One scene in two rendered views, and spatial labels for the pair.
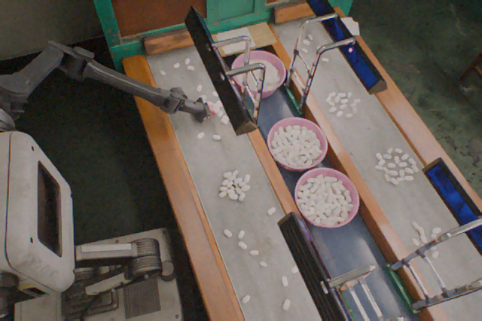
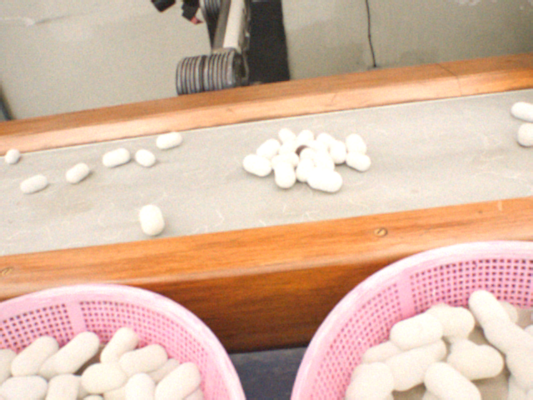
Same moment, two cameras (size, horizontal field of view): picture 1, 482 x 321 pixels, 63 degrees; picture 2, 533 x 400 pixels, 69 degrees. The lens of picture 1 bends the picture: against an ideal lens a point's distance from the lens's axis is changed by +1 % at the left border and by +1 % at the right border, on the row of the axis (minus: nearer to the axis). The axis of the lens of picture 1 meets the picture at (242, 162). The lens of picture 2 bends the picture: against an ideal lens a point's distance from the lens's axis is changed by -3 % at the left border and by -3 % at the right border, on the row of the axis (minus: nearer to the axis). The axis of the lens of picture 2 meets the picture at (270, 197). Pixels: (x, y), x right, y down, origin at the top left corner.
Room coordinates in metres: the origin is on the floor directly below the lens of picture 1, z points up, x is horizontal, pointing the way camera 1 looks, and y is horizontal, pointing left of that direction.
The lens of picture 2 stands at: (0.88, -0.36, 0.95)
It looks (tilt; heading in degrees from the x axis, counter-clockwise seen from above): 31 degrees down; 122
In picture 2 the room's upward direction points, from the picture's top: 9 degrees counter-clockwise
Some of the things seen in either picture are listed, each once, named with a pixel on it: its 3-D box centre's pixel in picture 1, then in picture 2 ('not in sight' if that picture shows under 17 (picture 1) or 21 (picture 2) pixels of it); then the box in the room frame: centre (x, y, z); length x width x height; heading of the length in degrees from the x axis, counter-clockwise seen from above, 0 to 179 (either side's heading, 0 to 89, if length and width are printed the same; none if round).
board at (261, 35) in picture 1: (242, 39); not in sight; (1.53, 0.08, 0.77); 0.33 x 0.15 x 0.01; 118
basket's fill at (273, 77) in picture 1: (257, 78); not in sight; (1.33, -0.03, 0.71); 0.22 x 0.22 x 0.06
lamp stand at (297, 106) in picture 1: (316, 67); not in sight; (1.27, -0.28, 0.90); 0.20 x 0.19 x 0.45; 28
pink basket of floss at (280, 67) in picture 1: (257, 77); not in sight; (1.33, -0.03, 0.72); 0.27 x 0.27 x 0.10
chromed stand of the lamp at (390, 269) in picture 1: (443, 267); not in sight; (0.41, -0.74, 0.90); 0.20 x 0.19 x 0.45; 28
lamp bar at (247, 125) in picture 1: (217, 65); not in sight; (1.05, 0.14, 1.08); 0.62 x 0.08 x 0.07; 28
